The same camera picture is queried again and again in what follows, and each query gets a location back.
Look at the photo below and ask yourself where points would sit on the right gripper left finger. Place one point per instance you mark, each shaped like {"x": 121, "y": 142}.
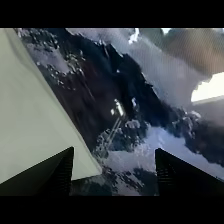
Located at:
{"x": 46, "y": 176}

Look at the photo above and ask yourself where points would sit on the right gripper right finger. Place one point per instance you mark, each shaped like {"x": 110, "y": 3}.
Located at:
{"x": 180, "y": 180}

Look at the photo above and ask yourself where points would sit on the white garment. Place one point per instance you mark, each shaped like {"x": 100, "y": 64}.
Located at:
{"x": 30, "y": 116}

